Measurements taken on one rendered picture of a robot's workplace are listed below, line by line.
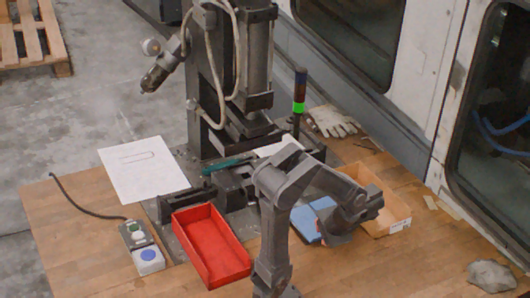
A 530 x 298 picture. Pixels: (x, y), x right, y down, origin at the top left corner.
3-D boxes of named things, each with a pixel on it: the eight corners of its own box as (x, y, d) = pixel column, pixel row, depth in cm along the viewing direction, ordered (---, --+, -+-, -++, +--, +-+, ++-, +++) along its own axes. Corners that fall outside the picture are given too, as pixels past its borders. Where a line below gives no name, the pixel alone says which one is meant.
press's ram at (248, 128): (225, 169, 167) (225, 72, 149) (188, 121, 185) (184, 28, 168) (283, 151, 174) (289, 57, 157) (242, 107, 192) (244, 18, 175)
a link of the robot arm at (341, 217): (347, 203, 158) (357, 192, 152) (359, 221, 156) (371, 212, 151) (326, 214, 155) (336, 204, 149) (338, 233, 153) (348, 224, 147)
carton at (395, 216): (373, 242, 173) (377, 221, 168) (325, 190, 190) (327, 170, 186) (409, 229, 178) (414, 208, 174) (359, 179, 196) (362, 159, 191)
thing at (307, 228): (312, 247, 166) (313, 238, 165) (285, 211, 177) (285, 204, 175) (334, 239, 169) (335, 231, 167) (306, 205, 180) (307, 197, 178)
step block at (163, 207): (162, 225, 173) (159, 201, 168) (158, 219, 175) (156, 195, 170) (183, 218, 176) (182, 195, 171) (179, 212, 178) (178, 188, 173)
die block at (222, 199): (225, 214, 178) (225, 195, 174) (211, 194, 185) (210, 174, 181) (285, 195, 186) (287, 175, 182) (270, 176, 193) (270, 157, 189)
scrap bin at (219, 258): (208, 291, 155) (208, 274, 151) (172, 229, 172) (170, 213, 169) (251, 275, 160) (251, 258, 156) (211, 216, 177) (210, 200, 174)
